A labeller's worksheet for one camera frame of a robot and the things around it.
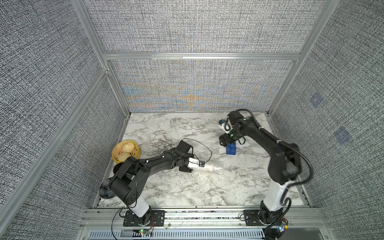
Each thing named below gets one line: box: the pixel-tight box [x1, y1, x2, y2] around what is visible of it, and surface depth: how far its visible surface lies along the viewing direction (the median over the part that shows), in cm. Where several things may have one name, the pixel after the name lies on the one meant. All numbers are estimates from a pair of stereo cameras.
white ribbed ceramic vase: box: [204, 164, 224, 172], surface depth 85 cm
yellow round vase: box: [112, 140, 142, 164], surface depth 96 cm
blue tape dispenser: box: [226, 141, 236, 155], surface depth 96 cm
